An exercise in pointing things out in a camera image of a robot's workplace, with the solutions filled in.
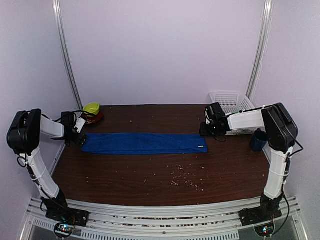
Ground white perforated plastic basket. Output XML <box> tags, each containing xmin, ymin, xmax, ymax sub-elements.
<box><xmin>205</xmin><ymin>91</ymin><xmax>256</xmax><ymax>136</ymax></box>

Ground blue microfiber towel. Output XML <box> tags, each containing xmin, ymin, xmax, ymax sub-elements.
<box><xmin>81</xmin><ymin>133</ymin><xmax>208</xmax><ymax>156</ymax></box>

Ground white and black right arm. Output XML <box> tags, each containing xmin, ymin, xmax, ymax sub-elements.
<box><xmin>199</xmin><ymin>102</ymin><xmax>299</xmax><ymax>221</ymax></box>

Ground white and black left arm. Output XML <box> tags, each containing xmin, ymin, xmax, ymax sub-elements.
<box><xmin>6</xmin><ymin>108</ymin><xmax>87</xmax><ymax>222</ymax></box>

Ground red floral ceramic bowl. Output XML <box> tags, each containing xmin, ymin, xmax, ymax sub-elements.
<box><xmin>81</xmin><ymin>111</ymin><xmax>104</xmax><ymax>125</ymax></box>

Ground lime green plastic bowl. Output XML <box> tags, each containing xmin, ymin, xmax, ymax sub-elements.
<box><xmin>82</xmin><ymin>102</ymin><xmax>100</xmax><ymax>117</ymax></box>

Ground dark blue cup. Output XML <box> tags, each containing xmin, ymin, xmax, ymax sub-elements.
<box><xmin>249</xmin><ymin>128</ymin><xmax>268</xmax><ymax>152</ymax></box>

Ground left round circuit board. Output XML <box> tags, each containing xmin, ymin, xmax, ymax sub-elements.
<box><xmin>53</xmin><ymin>222</ymin><xmax>75</xmax><ymax>238</ymax></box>

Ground round circuit board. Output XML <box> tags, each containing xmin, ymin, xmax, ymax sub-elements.
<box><xmin>254</xmin><ymin>223</ymin><xmax>275</xmax><ymax>238</ymax></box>
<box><xmin>53</xmin><ymin>222</ymin><xmax>75</xmax><ymax>238</ymax></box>

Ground right round circuit board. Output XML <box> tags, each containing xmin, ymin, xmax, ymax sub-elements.
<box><xmin>254</xmin><ymin>223</ymin><xmax>275</xmax><ymax>238</ymax></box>

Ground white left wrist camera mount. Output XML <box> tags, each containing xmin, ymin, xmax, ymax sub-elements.
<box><xmin>74</xmin><ymin>117</ymin><xmax>86</xmax><ymax>134</ymax></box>

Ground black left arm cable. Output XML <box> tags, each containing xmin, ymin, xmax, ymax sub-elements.
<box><xmin>16</xmin><ymin>109</ymin><xmax>85</xmax><ymax>168</ymax></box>

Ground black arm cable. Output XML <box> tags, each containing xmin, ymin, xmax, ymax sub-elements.
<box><xmin>264</xmin><ymin>104</ymin><xmax>305</xmax><ymax>226</ymax></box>
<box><xmin>16</xmin><ymin>109</ymin><xmax>85</xmax><ymax>168</ymax></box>

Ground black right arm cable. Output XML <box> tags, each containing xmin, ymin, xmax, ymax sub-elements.
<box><xmin>264</xmin><ymin>104</ymin><xmax>305</xmax><ymax>226</ymax></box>

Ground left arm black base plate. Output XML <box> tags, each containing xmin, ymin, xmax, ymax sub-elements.
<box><xmin>45</xmin><ymin>208</ymin><xmax>89</xmax><ymax>227</ymax></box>

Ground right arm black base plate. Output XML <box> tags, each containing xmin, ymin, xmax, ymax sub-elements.
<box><xmin>238</xmin><ymin>207</ymin><xmax>282</xmax><ymax>227</ymax></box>

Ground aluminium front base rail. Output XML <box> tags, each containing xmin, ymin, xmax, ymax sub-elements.
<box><xmin>18</xmin><ymin>197</ymin><xmax>311</xmax><ymax>240</ymax></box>

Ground right aluminium frame post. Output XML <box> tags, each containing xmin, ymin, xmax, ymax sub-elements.
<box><xmin>245</xmin><ymin>0</ymin><xmax>274</xmax><ymax>101</ymax></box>

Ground aluminium frame post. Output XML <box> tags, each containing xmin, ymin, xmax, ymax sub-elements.
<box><xmin>245</xmin><ymin>0</ymin><xmax>274</xmax><ymax>101</ymax></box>
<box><xmin>52</xmin><ymin>0</ymin><xmax>83</xmax><ymax>110</ymax></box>

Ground left aluminium frame post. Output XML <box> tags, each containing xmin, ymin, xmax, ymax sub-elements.
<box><xmin>52</xmin><ymin>0</ymin><xmax>83</xmax><ymax>110</ymax></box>

